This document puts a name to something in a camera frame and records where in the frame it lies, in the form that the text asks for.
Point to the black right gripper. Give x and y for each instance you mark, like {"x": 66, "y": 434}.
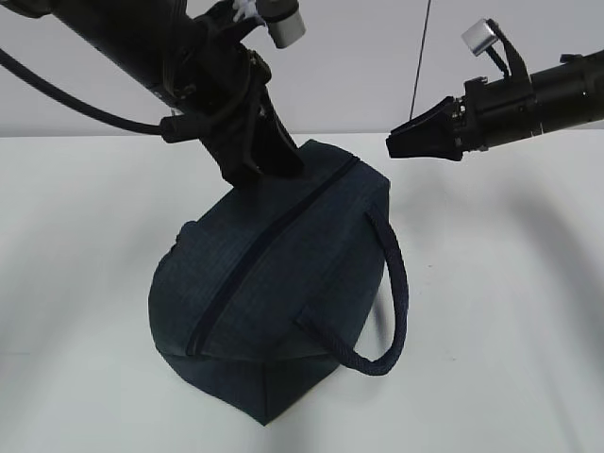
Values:
{"x": 489, "y": 114}

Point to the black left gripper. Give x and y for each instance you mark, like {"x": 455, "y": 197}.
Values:
{"x": 218, "y": 87}

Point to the dark blue lunch bag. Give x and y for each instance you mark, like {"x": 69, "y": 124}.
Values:
{"x": 281, "y": 283}

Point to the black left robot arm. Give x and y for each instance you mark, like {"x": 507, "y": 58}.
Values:
{"x": 126, "y": 32}

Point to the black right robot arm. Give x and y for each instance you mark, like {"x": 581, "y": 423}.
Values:
{"x": 570, "y": 94}

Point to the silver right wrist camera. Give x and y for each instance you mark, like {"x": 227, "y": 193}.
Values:
{"x": 486, "y": 37}

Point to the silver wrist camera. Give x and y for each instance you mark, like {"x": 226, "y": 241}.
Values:
{"x": 282, "y": 18}
{"x": 486, "y": 37}

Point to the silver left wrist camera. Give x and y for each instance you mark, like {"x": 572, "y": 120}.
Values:
{"x": 282, "y": 18}

